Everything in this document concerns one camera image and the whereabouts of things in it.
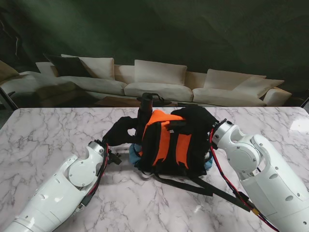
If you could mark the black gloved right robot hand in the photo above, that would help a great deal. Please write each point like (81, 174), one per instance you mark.
(195, 118)

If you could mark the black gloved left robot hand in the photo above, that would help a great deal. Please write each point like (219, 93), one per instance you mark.
(118, 133)

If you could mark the black folding umbrella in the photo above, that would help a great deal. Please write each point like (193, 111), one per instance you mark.
(146, 108)

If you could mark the orange and blue backpack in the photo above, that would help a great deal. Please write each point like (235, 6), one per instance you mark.
(169, 145)

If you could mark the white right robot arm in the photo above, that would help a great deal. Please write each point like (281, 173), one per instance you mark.
(265, 176)

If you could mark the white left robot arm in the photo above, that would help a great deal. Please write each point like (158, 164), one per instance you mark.
(60, 188)

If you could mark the cream sofa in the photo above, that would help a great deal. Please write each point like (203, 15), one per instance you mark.
(154, 87)

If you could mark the dark brown cushion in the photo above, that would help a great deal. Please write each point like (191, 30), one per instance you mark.
(67, 66)

